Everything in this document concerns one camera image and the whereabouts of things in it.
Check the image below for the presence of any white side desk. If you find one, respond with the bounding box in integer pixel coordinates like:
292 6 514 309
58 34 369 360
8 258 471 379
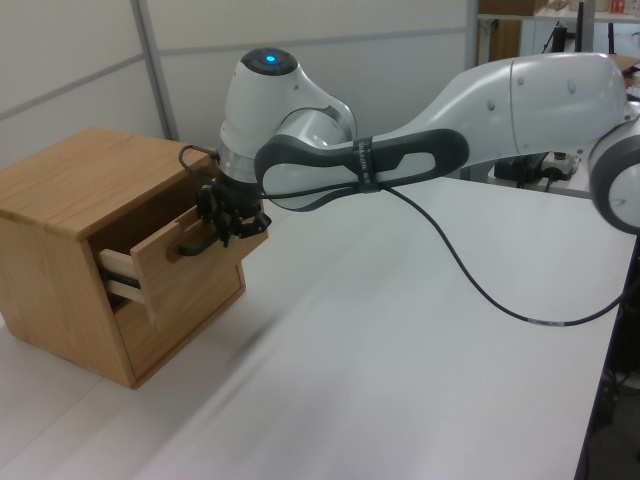
458 159 592 200

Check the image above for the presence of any black metal drawer handle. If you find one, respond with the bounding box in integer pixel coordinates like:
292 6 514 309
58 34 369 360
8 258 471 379
175 232 229 259

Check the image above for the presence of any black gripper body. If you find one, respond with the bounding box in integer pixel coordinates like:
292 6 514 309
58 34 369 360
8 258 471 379
214 174 262 219

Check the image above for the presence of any white shelf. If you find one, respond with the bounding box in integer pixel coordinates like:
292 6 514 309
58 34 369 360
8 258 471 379
477 0 640 24

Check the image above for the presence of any wooden drawer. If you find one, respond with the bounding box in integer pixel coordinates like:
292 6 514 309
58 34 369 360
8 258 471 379
98 198 271 329

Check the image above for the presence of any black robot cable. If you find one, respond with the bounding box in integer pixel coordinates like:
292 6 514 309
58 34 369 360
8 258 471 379
178 143 627 329

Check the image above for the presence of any emergency stop button box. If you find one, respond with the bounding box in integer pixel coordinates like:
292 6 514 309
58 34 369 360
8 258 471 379
542 152 576 181

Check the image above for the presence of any black monitor pole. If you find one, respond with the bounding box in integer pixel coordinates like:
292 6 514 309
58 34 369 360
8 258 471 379
574 0 596 54

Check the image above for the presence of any cardboard box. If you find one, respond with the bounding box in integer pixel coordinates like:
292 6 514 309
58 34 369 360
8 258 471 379
488 18 522 60

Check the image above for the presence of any black drawer slide rail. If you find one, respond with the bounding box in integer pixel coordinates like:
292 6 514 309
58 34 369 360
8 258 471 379
101 263 142 293

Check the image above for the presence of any black cable strap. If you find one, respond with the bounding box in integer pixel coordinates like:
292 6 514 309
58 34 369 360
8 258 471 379
351 133 384 194

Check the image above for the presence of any slim grey partition post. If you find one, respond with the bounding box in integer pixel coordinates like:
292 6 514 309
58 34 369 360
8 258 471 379
463 0 482 71

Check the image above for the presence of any black power box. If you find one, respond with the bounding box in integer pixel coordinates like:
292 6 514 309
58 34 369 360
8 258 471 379
493 155 547 180

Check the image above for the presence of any wooden cabinet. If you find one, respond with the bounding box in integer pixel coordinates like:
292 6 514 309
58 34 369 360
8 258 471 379
0 127 247 391

